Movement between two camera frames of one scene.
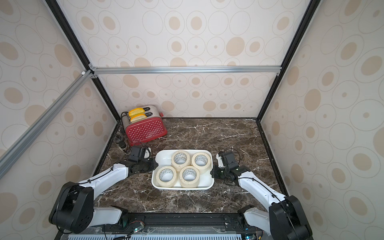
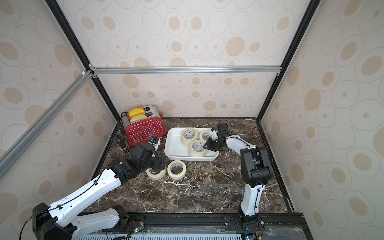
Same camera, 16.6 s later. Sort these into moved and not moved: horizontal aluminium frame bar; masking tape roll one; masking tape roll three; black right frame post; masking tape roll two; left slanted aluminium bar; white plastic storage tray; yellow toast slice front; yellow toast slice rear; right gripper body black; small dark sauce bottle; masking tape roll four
Moved: masking tape roll one; white plastic storage tray; masking tape roll three; masking tape roll four; masking tape roll two; right gripper body black
Not moved: yellow toast slice rear; black right frame post; left slanted aluminium bar; yellow toast slice front; horizontal aluminium frame bar; small dark sauce bottle
